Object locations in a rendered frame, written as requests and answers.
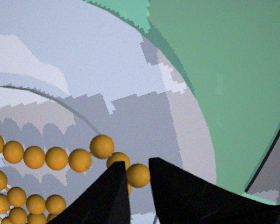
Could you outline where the pale grey round board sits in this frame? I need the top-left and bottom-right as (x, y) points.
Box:
(0, 0), (217, 208)

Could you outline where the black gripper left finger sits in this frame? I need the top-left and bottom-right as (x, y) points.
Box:
(48, 160), (131, 224)

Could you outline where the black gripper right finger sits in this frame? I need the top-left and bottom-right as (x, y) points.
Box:
(149, 157), (280, 224)

